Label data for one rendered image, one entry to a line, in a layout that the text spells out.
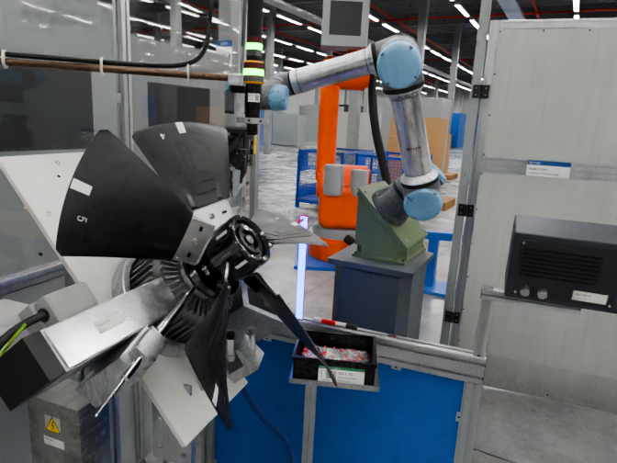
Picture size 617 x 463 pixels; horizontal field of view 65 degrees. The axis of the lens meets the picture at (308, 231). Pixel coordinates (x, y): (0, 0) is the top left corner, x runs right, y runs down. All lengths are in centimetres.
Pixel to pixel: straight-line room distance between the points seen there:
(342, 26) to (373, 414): 397
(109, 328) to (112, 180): 25
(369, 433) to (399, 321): 37
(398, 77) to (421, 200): 37
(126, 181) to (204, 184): 25
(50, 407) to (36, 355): 45
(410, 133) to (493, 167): 136
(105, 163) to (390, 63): 80
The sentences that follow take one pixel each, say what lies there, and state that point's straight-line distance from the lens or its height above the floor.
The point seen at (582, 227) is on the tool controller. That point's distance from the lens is 136.
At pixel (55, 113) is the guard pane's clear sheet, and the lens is 164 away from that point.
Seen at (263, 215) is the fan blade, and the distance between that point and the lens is 133.
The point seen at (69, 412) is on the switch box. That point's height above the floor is 83.
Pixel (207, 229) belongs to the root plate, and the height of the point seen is 124.
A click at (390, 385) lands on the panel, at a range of 154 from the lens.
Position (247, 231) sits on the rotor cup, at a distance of 102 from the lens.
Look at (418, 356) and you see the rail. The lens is 146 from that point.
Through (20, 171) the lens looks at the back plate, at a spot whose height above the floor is 133.
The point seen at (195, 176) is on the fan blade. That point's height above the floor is 133.
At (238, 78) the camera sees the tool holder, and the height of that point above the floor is 154.
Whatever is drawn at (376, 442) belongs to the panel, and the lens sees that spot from 165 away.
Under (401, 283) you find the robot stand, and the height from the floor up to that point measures 95.
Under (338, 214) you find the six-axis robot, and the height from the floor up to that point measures 54.
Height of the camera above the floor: 147
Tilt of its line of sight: 13 degrees down
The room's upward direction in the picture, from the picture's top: 3 degrees clockwise
